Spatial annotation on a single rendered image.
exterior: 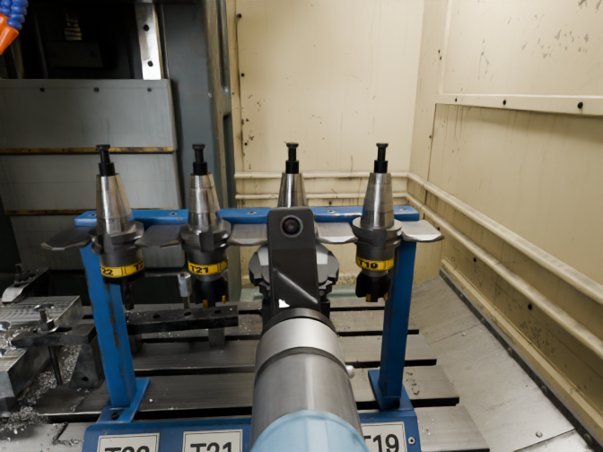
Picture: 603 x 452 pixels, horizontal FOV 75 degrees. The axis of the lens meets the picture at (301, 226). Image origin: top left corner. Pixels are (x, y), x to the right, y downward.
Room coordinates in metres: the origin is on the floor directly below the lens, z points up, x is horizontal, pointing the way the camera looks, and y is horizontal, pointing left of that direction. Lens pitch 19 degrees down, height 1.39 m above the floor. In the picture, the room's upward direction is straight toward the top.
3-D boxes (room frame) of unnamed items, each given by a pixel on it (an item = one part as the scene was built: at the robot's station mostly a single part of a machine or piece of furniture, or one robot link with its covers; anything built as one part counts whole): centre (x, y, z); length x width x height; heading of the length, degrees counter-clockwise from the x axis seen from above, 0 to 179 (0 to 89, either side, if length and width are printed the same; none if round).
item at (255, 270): (0.41, 0.04, 1.19); 0.09 x 0.05 x 0.02; 17
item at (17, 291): (0.74, 0.58, 0.97); 0.13 x 0.03 x 0.15; 3
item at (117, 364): (0.52, 0.29, 1.05); 0.10 x 0.05 x 0.30; 3
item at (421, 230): (0.49, -0.15, 1.21); 0.07 x 0.05 x 0.01; 3
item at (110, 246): (0.46, 0.23, 1.21); 0.06 x 0.06 x 0.03
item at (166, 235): (0.47, 0.18, 1.21); 0.07 x 0.05 x 0.01; 3
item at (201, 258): (0.47, 0.12, 1.18); 0.05 x 0.05 x 0.03
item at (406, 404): (0.54, -0.15, 1.05); 0.10 x 0.05 x 0.30; 3
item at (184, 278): (0.74, 0.25, 0.96); 0.03 x 0.03 x 0.13
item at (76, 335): (0.56, 0.42, 0.97); 0.13 x 0.03 x 0.15; 93
